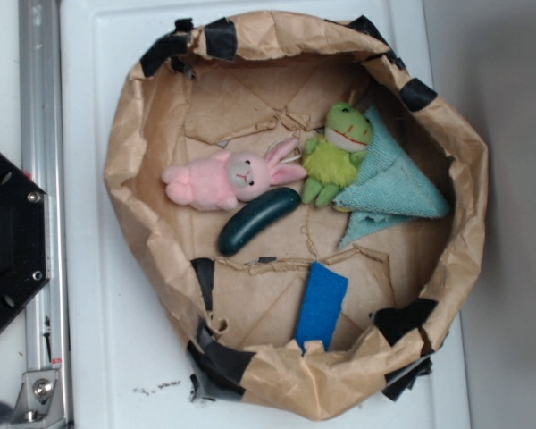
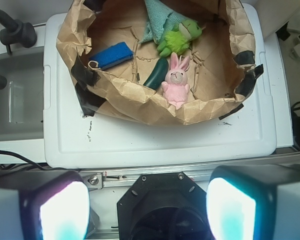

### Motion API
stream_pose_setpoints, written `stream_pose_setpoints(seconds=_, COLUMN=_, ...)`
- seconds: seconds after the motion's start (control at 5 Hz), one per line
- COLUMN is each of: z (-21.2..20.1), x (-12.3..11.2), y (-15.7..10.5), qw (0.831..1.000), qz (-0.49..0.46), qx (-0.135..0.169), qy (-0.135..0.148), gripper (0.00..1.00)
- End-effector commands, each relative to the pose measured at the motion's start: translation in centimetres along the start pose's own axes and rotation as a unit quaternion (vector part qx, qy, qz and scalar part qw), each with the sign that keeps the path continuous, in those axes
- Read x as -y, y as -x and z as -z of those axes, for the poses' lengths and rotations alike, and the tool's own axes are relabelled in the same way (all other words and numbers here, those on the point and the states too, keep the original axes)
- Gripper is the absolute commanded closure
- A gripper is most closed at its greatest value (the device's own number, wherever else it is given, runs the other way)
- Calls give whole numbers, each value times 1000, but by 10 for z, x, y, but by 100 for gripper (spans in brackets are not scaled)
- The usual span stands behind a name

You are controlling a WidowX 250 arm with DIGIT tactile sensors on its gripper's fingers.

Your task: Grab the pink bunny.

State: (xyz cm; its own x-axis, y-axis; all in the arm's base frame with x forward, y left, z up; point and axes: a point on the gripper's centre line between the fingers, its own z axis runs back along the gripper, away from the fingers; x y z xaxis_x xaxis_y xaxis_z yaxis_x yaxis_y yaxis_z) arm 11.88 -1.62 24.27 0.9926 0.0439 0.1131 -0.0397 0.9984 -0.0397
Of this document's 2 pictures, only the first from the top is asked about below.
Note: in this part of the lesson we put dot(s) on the pink plush bunny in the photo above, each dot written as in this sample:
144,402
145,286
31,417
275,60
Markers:
223,180

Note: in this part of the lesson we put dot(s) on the dark green toy cucumber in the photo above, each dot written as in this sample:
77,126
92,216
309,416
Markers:
254,217

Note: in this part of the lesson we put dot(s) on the brown paper bag bin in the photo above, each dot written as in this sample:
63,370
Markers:
245,83

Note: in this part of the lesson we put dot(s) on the green plush frog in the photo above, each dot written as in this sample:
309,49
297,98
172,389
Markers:
332,159

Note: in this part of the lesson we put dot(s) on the blue sponge piece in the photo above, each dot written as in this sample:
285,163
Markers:
321,306

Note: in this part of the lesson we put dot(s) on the teal folded cloth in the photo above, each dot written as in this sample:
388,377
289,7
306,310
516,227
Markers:
389,189

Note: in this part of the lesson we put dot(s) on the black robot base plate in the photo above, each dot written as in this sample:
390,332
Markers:
22,241

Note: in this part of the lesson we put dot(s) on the aluminium extrusion rail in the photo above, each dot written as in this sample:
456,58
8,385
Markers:
48,343

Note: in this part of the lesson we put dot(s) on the metal corner bracket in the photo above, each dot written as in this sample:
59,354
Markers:
36,405

